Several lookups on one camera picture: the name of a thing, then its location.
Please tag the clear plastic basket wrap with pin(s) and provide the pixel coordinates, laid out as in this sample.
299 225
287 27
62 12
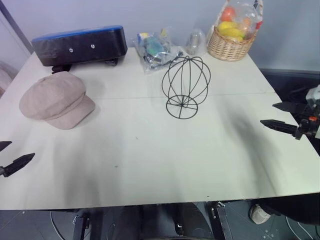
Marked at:
246 12

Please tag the woven wicker basket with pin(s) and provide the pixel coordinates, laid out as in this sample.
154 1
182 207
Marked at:
228 47

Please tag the black case with blue lid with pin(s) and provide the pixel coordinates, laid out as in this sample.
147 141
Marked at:
82 47

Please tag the small clear plastic package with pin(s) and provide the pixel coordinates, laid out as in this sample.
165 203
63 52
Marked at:
195 41

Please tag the beige newsboy cap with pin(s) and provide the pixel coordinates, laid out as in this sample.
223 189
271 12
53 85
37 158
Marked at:
56 97

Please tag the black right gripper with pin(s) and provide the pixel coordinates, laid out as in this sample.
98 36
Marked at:
308 123

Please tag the clear bag of small items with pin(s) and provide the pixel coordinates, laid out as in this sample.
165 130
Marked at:
153 48

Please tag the orange round fruit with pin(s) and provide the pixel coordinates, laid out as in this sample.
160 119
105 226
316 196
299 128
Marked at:
228 14

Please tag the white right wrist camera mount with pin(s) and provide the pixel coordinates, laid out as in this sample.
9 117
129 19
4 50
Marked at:
314 96

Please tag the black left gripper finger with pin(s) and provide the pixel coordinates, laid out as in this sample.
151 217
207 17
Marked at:
18 162
4 145

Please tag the grey metal post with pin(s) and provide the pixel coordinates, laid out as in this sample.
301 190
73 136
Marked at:
18 25

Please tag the black table leg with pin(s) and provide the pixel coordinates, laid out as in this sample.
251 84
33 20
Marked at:
221 222
81 226

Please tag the white round object on floor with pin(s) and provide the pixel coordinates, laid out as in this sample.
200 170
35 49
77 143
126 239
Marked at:
258 214

